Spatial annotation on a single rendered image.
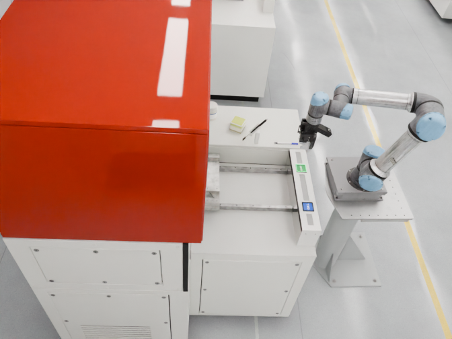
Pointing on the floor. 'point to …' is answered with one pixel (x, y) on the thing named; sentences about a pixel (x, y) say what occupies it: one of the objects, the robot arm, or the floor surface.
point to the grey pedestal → (344, 255)
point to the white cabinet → (246, 284)
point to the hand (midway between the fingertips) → (308, 149)
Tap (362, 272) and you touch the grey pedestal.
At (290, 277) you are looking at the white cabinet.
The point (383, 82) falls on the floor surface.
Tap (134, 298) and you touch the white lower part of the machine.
